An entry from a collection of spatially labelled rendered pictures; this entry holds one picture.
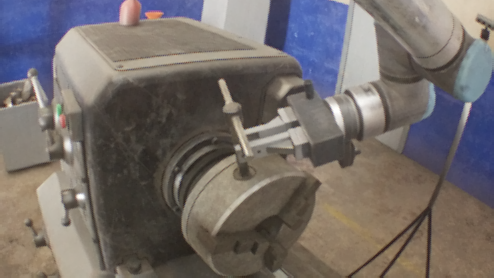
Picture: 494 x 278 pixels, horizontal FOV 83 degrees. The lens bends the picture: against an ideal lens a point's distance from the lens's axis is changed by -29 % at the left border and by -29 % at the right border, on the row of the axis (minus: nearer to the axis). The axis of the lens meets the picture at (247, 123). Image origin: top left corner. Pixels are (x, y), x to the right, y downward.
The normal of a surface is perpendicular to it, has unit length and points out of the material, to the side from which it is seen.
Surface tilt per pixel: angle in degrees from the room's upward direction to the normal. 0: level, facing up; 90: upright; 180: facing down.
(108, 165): 90
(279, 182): 90
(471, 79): 92
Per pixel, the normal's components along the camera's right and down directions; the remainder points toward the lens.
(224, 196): -0.45, -0.56
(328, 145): 0.19, 0.55
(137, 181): 0.59, 0.40
